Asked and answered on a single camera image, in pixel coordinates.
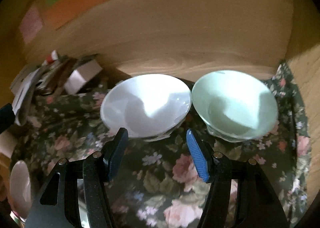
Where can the pink bowl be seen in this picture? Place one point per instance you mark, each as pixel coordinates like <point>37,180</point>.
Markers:
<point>20,189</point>

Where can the pink sticky note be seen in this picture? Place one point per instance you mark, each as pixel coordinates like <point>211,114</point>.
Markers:
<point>30,25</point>

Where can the small white box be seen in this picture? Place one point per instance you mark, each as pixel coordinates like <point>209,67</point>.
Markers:
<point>81,76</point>

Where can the red white tube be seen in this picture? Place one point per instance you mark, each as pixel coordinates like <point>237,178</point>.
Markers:
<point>51,58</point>

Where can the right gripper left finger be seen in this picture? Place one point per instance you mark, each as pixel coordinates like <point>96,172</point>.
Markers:
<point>113,153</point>

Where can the stack of books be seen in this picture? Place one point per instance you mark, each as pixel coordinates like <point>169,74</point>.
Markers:
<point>57,74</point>

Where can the white bowl with black spots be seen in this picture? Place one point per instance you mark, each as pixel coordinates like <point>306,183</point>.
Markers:
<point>149,106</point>

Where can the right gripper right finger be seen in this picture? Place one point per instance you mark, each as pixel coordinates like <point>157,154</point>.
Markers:
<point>201,156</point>

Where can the stack of white papers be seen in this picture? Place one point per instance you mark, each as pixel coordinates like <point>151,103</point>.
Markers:
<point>23,87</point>

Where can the dark floral cloth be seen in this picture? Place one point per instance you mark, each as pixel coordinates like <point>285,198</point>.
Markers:
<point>157,184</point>

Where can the mint green bowl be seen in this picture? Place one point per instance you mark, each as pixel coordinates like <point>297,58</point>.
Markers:
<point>234,106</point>

